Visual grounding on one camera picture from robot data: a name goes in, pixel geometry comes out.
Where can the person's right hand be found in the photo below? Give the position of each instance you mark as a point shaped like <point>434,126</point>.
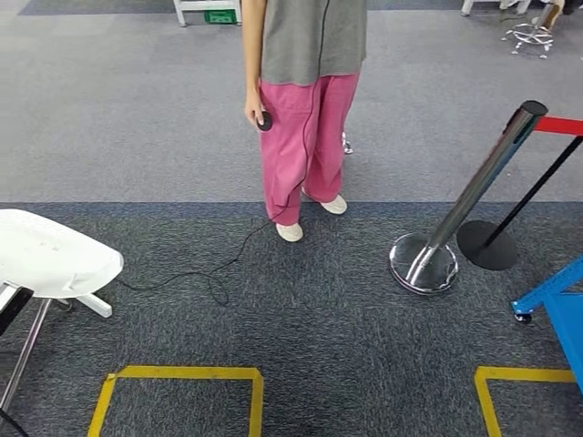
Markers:
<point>253,108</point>

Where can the black round remote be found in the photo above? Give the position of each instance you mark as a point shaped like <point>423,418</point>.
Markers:
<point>265,122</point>

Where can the white plastic panel part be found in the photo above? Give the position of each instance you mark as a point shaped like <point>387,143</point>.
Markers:
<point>50,253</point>

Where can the blue metal shelf rack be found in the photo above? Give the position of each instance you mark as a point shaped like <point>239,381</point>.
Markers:
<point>567,326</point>

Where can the person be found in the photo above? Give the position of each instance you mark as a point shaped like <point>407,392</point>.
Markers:
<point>310,120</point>

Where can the green plastic crate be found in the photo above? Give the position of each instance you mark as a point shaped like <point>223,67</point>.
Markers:
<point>220,16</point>

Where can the white table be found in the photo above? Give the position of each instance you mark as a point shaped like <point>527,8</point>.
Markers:
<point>207,5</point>

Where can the chrome barrier stanchion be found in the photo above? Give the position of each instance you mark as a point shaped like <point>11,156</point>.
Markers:
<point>424,265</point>

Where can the yellow floor tape square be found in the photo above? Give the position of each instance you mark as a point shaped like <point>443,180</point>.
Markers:
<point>182,373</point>

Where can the white furniture base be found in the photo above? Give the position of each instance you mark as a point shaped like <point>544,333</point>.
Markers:
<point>494,6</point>

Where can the black barrier stanchion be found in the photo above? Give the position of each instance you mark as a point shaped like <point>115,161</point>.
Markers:
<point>487,244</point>

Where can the chrome chair base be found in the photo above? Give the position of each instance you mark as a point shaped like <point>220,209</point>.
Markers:
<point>528,39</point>

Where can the red barrier belt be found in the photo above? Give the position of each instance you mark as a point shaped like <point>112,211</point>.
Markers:
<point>560,125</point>

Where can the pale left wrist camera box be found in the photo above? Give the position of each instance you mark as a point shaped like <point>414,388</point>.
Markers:
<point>7,295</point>

